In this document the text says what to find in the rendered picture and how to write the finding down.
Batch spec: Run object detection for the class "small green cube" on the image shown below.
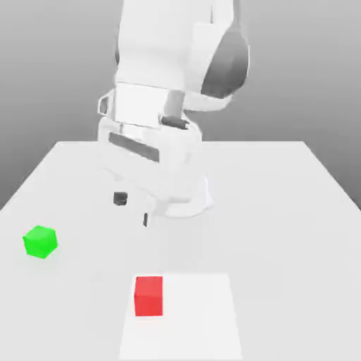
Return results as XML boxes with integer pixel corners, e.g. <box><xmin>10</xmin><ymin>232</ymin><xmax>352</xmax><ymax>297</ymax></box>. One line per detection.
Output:
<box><xmin>22</xmin><ymin>224</ymin><xmax>59</xmax><ymax>260</ymax></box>

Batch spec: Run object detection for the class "small red cube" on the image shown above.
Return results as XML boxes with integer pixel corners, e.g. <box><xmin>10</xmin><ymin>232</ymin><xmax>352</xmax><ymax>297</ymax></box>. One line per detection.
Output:
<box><xmin>134</xmin><ymin>276</ymin><xmax>164</xmax><ymax>317</ymax></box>

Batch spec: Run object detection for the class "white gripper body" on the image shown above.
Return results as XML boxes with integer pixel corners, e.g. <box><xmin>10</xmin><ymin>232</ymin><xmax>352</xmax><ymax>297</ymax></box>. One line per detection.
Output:
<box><xmin>97</xmin><ymin>116</ymin><xmax>203</xmax><ymax>205</ymax></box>

